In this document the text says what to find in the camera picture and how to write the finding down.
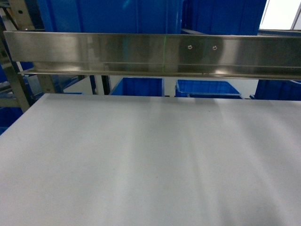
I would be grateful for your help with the large blue bin on shelf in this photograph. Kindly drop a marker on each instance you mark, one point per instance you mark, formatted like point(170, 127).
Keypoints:
point(112, 16)

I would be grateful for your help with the blue bin below left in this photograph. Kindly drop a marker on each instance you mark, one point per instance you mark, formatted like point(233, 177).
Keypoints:
point(149, 87)

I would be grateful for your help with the blue bin below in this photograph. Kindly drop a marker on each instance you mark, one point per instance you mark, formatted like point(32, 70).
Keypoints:
point(149, 87)
point(206, 89)

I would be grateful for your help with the blue bin below middle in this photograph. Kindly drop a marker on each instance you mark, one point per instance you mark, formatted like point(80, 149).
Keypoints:
point(206, 89)

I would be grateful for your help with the large blue bin below right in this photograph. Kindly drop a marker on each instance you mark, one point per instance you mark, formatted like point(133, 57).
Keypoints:
point(278, 90)

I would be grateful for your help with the stainless steel shelf rail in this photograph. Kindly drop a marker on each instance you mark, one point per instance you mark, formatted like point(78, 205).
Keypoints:
point(170, 55)

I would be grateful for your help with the steel shelf upright post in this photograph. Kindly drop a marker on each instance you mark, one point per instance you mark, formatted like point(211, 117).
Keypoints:
point(23, 89)

